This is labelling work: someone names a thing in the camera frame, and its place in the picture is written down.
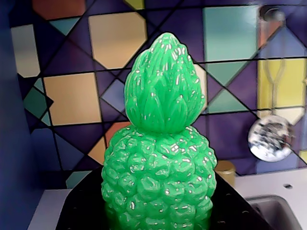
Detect blue toy kitchen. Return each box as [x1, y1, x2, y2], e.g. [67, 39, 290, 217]
[0, 0, 307, 230]

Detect green toy pineapple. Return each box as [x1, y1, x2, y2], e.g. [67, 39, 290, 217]
[100, 32, 219, 230]

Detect steel toy skimmer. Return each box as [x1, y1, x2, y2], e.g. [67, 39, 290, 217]
[248, 14, 295, 162]

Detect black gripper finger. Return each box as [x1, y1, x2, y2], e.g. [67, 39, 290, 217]
[57, 167, 274, 230]

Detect gold faucet knob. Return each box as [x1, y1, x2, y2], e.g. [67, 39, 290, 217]
[216, 160, 237, 190]

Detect gray toy sink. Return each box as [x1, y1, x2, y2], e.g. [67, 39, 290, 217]
[246, 195, 307, 230]

